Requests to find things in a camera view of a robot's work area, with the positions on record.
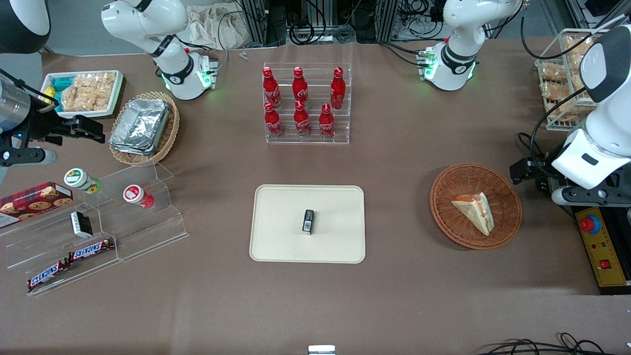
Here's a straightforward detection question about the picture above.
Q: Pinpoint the aluminium foil container stack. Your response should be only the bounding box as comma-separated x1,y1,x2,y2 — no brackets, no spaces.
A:
109,98,171,156

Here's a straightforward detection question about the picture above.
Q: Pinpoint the wrapped triangle sandwich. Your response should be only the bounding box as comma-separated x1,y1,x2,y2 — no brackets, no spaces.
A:
452,192,495,237

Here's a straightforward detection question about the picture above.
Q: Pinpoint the red cola bottle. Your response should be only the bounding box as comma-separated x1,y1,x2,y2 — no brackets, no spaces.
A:
263,67,282,109
330,67,347,110
264,102,284,139
292,67,310,107
294,100,312,138
318,103,336,140

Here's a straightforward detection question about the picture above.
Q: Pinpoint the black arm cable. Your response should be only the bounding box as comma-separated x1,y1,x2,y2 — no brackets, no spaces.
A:
520,14,631,61
529,86,590,164

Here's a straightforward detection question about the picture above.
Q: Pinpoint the round brown wicker basket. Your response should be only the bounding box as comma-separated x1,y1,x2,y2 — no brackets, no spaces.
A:
429,163,523,250

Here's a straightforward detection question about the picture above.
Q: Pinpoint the red tartan cookie box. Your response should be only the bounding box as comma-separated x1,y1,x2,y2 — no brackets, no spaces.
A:
0,182,73,229

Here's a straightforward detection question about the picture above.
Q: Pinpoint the oval light wicker basket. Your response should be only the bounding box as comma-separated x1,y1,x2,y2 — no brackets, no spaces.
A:
108,92,180,167

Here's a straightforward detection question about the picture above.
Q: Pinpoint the clear acrylic stepped shelf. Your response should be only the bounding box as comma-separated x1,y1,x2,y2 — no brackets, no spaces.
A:
0,195,122,297
83,161,189,262

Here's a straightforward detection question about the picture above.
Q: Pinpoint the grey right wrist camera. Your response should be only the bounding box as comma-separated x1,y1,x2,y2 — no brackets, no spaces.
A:
0,147,58,167

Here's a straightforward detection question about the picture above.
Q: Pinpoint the white rectangular snack tray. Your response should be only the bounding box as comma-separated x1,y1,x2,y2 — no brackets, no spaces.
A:
40,70,124,119

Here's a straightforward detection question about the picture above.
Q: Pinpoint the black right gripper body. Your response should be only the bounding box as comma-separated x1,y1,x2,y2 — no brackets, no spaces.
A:
20,112,82,147

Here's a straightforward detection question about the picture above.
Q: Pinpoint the black floor cable bundle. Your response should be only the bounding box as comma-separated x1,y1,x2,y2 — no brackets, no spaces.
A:
476,332,631,355

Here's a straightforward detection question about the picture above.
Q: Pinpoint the red strawberry lidded cup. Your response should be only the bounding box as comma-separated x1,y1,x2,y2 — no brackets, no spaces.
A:
123,184,155,209

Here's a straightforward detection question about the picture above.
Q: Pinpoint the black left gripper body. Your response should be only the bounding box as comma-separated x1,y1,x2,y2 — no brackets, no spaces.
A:
529,156,561,192

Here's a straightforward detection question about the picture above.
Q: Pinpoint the green sunflower lidded cup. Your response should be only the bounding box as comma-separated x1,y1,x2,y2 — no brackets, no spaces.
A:
64,168,102,194

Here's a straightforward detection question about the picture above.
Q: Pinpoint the aluminium frame rack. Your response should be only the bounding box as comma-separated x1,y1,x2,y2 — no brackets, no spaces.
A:
239,0,447,46

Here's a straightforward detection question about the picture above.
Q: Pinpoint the yellow emergency stop box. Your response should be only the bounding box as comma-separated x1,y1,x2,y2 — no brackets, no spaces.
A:
572,205,631,295

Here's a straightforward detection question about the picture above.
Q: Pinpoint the beige cloth bag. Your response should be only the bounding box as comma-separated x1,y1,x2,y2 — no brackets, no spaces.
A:
185,4,248,50

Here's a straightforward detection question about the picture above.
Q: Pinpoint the Snickers chocolate bar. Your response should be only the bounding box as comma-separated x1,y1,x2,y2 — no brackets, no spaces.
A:
27,260,70,292
68,238,116,263

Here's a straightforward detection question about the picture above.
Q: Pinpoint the clear bread snack packet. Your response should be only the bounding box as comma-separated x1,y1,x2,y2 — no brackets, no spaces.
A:
562,36,593,71
539,61,568,82
540,81,568,100

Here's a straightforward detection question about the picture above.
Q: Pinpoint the clear rice cracker packet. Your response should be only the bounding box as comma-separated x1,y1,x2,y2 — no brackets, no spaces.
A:
95,73,117,110
75,74,99,111
60,85,79,112

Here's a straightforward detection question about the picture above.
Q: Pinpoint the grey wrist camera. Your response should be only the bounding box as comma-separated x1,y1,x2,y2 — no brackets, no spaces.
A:
551,186,631,207
0,147,58,167

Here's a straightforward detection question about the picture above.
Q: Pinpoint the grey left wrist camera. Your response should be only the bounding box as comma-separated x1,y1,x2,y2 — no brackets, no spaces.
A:
551,186,631,207

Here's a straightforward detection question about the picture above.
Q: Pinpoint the white wire basket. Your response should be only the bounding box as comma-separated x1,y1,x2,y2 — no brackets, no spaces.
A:
535,28,618,132

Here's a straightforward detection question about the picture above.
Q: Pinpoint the clear acrylic bottle rack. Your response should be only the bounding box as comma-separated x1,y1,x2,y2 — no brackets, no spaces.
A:
263,63,353,145

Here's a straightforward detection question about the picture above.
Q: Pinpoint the black and white small box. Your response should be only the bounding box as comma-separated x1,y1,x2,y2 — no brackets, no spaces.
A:
70,211,93,238

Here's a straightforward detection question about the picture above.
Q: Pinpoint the cream rectangular tray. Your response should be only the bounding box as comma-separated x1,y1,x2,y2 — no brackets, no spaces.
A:
249,185,366,264

